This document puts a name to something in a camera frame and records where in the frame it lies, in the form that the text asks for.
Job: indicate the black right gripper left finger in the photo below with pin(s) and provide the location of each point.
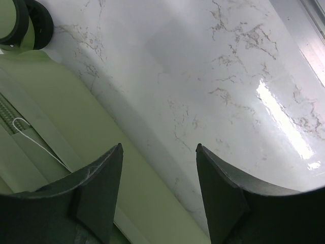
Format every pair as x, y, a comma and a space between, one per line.
78, 208

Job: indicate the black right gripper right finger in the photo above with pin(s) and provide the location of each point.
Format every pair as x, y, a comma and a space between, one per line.
241, 208

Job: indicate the green hard-shell suitcase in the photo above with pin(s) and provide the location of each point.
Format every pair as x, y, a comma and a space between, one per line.
52, 126

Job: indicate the aluminium frame rail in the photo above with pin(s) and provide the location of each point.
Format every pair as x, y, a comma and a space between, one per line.
313, 49

